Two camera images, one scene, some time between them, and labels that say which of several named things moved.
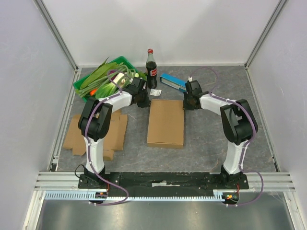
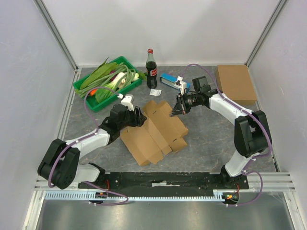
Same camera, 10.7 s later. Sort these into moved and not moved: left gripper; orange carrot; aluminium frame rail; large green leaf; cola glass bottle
Moved: left gripper
Not moved: cola glass bottle; large green leaf; aluminium frame rail; orange carrot
